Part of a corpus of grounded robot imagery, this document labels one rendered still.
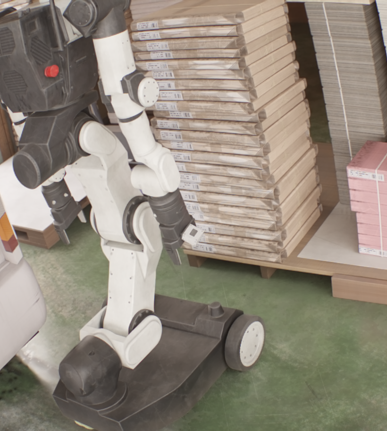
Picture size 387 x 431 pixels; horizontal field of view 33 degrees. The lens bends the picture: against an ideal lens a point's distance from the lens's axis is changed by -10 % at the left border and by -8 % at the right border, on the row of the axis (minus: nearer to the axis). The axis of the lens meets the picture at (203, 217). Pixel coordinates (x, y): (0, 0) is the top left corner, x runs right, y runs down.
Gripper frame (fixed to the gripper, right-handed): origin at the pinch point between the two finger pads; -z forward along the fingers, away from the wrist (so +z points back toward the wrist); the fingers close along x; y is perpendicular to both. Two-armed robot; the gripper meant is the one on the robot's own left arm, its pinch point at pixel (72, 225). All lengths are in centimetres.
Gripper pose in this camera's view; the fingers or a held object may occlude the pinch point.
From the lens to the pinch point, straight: 224.9
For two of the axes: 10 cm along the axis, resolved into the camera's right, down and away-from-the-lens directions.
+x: 4.6, -6.6, 6.0
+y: -8.4, -1.0, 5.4
